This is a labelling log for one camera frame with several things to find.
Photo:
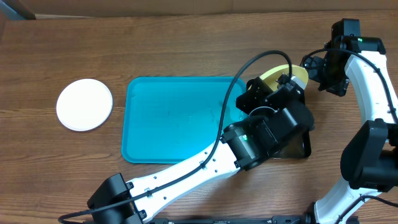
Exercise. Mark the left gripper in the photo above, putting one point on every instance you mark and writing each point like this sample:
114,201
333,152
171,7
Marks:
259,94

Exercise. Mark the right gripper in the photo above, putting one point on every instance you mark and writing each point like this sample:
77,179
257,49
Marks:
314,72

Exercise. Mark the yellow-green plate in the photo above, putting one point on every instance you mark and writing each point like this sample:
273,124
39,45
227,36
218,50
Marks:
299,75

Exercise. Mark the white plate with ketchup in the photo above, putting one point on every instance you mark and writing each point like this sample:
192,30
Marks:
84,105

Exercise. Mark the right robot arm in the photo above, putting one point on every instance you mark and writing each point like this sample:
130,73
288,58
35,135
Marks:
368,163

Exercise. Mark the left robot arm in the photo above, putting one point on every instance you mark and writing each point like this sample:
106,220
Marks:
277,126

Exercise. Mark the black water tray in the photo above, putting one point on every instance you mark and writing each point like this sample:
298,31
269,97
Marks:
297,144

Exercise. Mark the teal plastic tray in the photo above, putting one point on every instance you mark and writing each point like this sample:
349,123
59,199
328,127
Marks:
169,119

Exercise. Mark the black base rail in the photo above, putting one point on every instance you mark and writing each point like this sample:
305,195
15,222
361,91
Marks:
278,219

